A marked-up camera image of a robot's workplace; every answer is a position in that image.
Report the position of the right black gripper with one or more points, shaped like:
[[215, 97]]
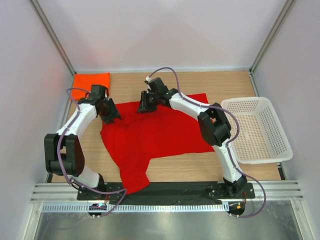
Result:
[[143, 106]]

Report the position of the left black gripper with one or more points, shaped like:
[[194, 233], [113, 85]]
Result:
[[113, 114]]

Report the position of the red t shirt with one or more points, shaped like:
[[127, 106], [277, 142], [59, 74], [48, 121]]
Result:
[[136, 138]]

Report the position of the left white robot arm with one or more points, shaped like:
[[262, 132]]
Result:
[[63, 152]]

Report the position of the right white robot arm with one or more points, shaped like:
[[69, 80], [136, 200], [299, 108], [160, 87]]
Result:
[[213, 123]]

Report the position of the folded orange t shirt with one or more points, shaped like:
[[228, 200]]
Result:
[[85, 81]]

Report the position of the white plastic perforated basket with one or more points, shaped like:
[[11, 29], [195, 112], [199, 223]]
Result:
[[261, 138]]

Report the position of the slotted cable duct rail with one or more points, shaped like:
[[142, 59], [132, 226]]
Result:
[[100, 208]]

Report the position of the aluminium frame rail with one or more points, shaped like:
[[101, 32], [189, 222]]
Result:
[[62, 192]]

